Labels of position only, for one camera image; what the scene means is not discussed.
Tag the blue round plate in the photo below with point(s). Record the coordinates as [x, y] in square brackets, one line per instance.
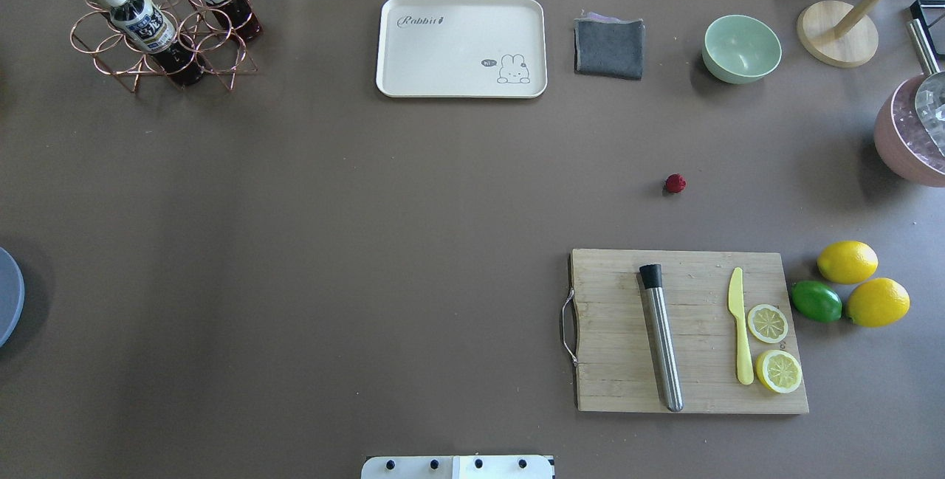
[13, 295]

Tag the red strawberry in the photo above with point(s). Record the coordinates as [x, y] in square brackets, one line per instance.
[675, 183]

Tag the cream rabbit tray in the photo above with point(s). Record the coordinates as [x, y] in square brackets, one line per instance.
[462, 49]

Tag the steel muddler black tip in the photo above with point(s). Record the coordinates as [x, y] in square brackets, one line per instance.
[655, 304]

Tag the wooden cutting board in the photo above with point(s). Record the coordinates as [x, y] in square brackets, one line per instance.
[616, 368]

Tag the grey folded cloth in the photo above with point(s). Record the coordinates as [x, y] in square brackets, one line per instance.
[608, 46]

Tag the yellow plastic knife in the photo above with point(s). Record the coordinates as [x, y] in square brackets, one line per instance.
[736, 307]

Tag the green ceramic bowl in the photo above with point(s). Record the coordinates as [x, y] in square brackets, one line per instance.
[740, 49]

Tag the lemon half slice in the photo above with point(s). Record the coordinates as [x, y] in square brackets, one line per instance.
[767, 323]
[779, 371]

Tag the green lime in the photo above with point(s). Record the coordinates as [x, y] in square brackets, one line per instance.
[817, 301]

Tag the yellow lemon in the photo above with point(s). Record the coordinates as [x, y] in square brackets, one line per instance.
[847, 262]
[878, 302]

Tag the tea bottle front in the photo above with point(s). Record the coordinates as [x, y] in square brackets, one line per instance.
[152, 33]

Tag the wooden cup tree stand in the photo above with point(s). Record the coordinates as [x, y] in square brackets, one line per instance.
[839, 34]

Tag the pink bowl with ice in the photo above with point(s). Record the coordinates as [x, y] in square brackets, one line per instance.
[902, 141]

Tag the metal ice scoop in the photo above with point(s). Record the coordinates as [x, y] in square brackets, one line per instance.
[929, 99]

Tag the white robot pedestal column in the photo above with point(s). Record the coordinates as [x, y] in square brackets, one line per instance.
[460, 466]

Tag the copper wire bottle rack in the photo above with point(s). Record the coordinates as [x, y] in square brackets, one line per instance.
[224, 54]

